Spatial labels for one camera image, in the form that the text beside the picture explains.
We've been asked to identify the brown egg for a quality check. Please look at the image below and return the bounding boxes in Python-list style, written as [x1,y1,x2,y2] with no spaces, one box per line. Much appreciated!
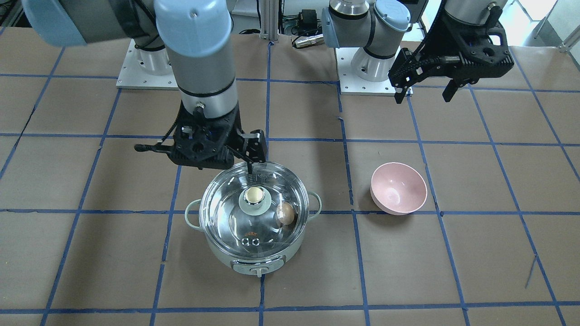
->
[275,201,296,225]

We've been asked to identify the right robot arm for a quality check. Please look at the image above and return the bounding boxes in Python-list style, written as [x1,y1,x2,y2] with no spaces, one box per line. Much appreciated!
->
[21,0,268,174]

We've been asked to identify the black power adapter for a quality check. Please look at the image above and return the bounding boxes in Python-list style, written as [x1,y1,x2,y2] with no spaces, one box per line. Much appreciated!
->
[298,9,318,29]

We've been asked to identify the pink bowl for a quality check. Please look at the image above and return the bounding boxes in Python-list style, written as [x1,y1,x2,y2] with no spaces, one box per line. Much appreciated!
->
[369,162,428,216]

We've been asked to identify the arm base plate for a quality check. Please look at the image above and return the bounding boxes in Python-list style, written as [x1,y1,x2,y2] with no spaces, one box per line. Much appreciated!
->
[335,41,401,96]
[116,40,178,90]

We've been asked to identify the aluminium frame post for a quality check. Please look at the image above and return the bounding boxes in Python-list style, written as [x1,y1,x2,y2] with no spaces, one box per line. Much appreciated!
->
[257,0,282,43]

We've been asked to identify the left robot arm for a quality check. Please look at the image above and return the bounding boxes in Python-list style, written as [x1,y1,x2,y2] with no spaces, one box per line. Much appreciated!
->
[321,0,515,103]

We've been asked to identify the glass pot lid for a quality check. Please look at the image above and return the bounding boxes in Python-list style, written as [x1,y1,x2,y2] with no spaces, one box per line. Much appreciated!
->
[199,161,309,262]

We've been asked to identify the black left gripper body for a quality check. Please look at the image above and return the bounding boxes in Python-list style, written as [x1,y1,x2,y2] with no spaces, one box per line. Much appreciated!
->
[419,13,515,86]

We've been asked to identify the pale green electric pot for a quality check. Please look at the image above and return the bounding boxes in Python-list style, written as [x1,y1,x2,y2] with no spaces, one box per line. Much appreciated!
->
[184,159,322,278]

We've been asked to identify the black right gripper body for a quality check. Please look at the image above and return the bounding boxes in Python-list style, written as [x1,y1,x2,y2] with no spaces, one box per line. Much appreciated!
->
[134,104,244,170]

